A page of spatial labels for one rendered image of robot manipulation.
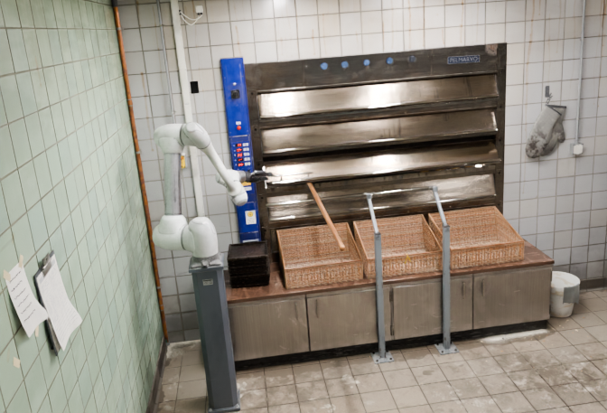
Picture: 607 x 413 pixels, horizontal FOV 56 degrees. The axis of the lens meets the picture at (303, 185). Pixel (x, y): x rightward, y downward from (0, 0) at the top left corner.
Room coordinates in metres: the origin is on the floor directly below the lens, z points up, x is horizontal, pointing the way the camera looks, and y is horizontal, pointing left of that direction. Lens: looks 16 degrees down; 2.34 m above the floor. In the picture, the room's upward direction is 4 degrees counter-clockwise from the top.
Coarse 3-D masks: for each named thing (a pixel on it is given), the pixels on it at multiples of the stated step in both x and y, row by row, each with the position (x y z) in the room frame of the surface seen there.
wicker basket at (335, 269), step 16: (336, 224) 4.14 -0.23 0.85; (288, 240) 4.08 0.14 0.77; (304, 240) 4.09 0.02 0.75; (320, 240) 4.10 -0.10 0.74; (352, 240) 3.94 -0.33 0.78; (288, 256) 4.05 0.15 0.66; (304, 256) 4.06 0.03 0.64; (320, 256) 4.07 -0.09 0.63; (336, 256) 4.08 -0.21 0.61; (352, 256) 3.97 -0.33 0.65; (288, 272) 3.63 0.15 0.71; (304, 272) 3.65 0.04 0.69; (320, 272) 3.66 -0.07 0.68; (336, 272) 3.68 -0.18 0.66; (352, 272) 3.81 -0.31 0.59; (288, 288) 3.63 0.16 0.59
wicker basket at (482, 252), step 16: (480, 208) 4.26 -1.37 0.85; (496, 208) 4.24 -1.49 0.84; (432, 224) 4.13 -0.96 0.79; (464, 224) 4.22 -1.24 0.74; (480, 224) 4.23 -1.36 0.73; (496, 224) 4.23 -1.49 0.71; (464, 240) 4.18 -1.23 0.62; (480, 240) 4.19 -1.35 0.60; (496, 240) 4.20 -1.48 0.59; (512, 240) 3.98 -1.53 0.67; (464, 256) 3.76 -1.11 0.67; (480, 256) 3.93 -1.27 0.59; (496, 256) 3.79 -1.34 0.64; (512, 256) 3.81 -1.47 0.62
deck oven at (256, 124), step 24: (504, 48) 4.32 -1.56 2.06; (504, 72) 4.32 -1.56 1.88; (504, 96) 4.32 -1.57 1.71; (264, 120) 4.12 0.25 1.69; (288, 120) 4.15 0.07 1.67; (312, 120) 4.16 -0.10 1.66; (336, 120) 4.18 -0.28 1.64; (504, 120) 4.32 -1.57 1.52; (384, 144) 4.22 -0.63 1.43; (408, 144) 4.33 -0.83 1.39; (432, 144) 4.35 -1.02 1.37; (504, 144) 4.32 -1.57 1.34; (264, 192) 4.12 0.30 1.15; (288, 192) 4.14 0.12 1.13; (264, 216) 4.12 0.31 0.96; (336, 216) 4.17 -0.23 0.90; (360, 216) 4.20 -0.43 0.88; (384, 216) 4.22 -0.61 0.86; (264, 240) 4.12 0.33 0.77
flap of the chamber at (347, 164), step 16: (448, 144) 4.31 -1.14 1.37; (464, 144) 4.31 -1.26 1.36; (480, 144) 4.31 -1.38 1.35; (288, 160) 4.17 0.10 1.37; (304, 160) 4.18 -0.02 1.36; (320, 160) 4.18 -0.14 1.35; (336, 160) 4.19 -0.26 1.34; (352, 160) 4.19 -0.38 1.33; (368, 160) 4.19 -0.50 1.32; (384, 160) 4.20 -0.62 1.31; (400, 160) 4.20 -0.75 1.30; (416, 160) 4.20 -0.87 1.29; (432, 160) 4.21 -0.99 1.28; (448, 160) 4.21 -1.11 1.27; (464, 160) 4.22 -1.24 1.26; (288, 176) 4.09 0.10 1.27; (304, 176) 4.09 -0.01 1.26; (320, 176) 4.09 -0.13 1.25; (352, 176) 4.10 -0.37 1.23
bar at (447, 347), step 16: (368, 192) 3.83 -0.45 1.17; (384, 192) 3.83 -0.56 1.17; (400, 192) 3.85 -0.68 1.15; (448, 224) 3.68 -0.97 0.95; (448, 240) 3.65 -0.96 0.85; (448, 256) 3.65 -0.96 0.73; (448, 272) 3.65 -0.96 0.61; (448, 288) 3.65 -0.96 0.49; (448, 304) 3.65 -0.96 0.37; (448, 320) 3.65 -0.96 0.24; (384, 336) 3.60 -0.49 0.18; (448, 336) 3.65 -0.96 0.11; (384, 352) 3.60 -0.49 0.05; (448, 352) 3.60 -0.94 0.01
